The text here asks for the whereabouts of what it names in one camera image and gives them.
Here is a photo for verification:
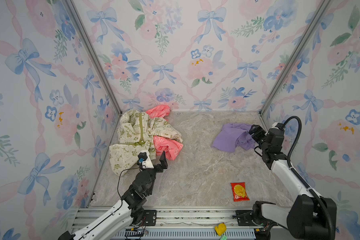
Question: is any purple cloth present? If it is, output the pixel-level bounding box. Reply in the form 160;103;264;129
212;123;256;153

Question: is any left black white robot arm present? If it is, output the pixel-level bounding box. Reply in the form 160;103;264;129
59;152;168;240

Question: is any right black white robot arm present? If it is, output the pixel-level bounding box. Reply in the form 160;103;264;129
249;124;337;240

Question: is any pink cloth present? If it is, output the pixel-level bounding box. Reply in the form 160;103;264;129
146;105;184;161

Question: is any cream green patterned cloth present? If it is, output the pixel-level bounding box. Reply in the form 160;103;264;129
109;110;183;176

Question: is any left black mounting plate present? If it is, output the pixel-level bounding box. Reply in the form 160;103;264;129
134;210;158;227

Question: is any black mounting plate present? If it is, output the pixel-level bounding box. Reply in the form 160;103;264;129
134;210;158;227
232;210;257;227

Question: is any red snack packet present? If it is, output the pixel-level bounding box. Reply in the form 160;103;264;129
231;183;250;202

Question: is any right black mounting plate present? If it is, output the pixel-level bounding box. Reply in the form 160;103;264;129
232;210;257;227

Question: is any yellow rubber duck toy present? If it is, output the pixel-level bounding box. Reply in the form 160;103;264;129
215;223;227;237

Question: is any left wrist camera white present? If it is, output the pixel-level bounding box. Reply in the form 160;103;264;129
138;151;154;171

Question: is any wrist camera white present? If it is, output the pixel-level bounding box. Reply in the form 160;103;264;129
272;123;285;131
138;151;154;171

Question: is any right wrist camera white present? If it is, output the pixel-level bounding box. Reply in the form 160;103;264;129
272;123;285;131

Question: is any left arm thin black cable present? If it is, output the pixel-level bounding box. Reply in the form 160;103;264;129
116;166;142;200

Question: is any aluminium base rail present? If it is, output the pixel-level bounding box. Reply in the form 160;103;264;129
70;207;291;240

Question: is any right aluminium corner post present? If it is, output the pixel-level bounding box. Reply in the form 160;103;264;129
259;0;332;117

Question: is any aluminium corner post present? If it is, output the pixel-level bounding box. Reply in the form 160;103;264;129
62;0;122;117
259;0;332;117

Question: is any left aluminium corner post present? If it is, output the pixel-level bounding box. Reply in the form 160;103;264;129
62;0;122;117

